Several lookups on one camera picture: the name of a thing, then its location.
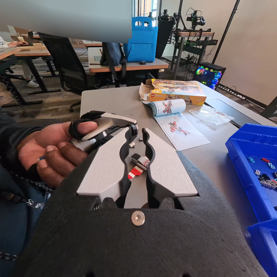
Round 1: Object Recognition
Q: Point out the yellow toy box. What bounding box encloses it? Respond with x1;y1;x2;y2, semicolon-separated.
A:
139;78;207;106

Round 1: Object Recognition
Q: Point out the sparse toy brick group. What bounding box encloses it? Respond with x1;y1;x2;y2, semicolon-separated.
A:
248;157;277;189

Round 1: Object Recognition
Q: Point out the dark blue backpack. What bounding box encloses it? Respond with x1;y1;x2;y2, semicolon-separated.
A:
100;42;128;81

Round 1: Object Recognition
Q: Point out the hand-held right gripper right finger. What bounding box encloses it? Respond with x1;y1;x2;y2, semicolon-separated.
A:
142;128;199;208

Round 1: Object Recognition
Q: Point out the RGB lit computer tower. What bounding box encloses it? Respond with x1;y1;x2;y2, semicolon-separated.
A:
193;62;227;90

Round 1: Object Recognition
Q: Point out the black rack table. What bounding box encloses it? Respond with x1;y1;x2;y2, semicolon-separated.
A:
171;30;218;80

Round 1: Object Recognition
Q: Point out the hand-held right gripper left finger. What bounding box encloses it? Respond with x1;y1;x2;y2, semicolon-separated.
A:
76;127;133;208

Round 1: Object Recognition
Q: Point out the wooden top office desk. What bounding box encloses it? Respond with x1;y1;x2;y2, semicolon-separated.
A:
0;44;61;105

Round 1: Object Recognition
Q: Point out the white power strip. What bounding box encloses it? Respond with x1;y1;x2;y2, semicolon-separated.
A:
217;84;246;100

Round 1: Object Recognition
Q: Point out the person's left hand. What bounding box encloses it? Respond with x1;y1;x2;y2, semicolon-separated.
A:
17;121;98;188

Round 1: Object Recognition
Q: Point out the instruction booklet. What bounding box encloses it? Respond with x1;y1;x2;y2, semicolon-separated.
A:
140;98;211;151

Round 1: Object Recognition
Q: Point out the black camera rig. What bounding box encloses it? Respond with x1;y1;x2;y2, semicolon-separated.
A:
186;8;206;31
158;9;176;22

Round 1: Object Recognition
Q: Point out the person's left forearm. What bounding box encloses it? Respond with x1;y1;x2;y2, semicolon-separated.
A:
0;107;44;182

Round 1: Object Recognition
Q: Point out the cardboard box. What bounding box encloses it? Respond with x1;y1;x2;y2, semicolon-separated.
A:
0;82;14;107

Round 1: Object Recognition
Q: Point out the blue felt bag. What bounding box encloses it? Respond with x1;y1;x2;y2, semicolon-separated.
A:
123;16;159;63

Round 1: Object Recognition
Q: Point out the black cloth flag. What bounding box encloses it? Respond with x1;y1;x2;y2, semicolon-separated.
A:
155;19;176;59

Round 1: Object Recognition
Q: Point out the grey desk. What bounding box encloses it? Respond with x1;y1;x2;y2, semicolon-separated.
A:
80;81;277;277

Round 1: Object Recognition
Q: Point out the person's clothed body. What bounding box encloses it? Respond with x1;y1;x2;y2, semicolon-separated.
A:
0;164;54;277

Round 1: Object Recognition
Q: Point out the black light stand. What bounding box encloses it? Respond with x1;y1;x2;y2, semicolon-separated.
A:
212;0;241;64

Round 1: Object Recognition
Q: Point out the red white toy brick plane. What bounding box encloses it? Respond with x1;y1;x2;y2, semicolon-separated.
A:
128;152;152;180

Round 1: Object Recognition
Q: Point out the blue plastic storage bin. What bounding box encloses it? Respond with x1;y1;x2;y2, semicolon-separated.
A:
247;219;277;277
225;123;277;223

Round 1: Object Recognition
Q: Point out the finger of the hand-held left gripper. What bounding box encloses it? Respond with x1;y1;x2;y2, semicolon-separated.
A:
103;113;139;136

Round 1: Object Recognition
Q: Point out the wood edged grey table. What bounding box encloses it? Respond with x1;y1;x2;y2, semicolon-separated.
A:
88;46;169;87

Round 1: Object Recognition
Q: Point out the clear plastic bag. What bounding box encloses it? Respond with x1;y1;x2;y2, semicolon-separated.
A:
188;105;235;126

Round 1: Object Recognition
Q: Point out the grey desk cable flap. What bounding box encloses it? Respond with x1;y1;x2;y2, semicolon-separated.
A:
204;98;271;128

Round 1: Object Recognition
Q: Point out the black office chair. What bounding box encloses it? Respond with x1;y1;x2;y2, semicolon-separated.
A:
38;32;93;113

